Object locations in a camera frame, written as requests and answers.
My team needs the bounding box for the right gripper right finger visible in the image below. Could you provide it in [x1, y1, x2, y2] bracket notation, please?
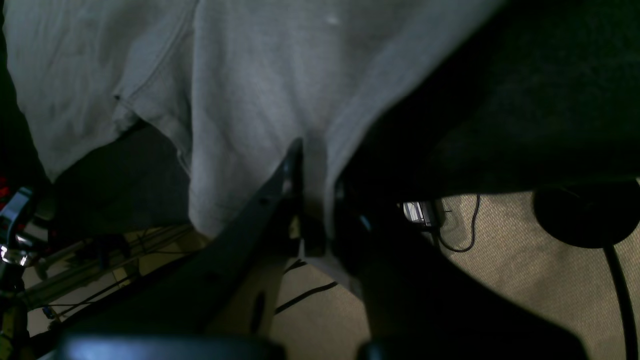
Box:
[334, 181, 588, 360]

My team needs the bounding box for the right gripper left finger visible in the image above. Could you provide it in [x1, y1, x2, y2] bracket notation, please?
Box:
[61, 139, 303, 346]

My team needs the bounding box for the grey T-shirt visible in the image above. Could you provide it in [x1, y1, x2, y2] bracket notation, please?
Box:
[1, 0, 504, 237]

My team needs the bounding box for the black round base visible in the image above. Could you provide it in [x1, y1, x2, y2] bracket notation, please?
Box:
[532, 180, 640, 249]

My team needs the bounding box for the black table cloth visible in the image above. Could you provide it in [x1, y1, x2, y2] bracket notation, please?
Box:
[1, 0, 639, 232]

